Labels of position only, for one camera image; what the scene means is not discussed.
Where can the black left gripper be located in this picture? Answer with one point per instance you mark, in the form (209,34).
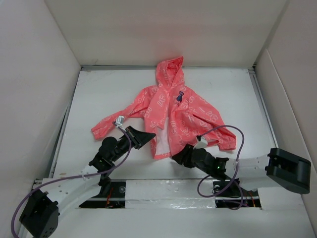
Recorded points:
(138,138)

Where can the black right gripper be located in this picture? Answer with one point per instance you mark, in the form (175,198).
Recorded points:
(184,155)

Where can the pink printed hooded jacket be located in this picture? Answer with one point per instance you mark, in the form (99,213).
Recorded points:
(174,112)

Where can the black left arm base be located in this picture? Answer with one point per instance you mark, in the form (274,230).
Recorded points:
(111,196)

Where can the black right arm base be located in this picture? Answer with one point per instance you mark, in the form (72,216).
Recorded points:
(231,198)

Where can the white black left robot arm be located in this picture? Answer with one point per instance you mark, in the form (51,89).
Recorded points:
(48,203)

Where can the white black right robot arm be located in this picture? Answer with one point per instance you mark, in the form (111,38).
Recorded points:
(277,168)

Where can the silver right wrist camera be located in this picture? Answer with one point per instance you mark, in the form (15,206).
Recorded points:
(201,142)

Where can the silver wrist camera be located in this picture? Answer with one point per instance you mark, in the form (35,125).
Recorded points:
(201,142)
(119,121)

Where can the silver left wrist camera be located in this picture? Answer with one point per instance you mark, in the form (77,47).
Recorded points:
(119,121)

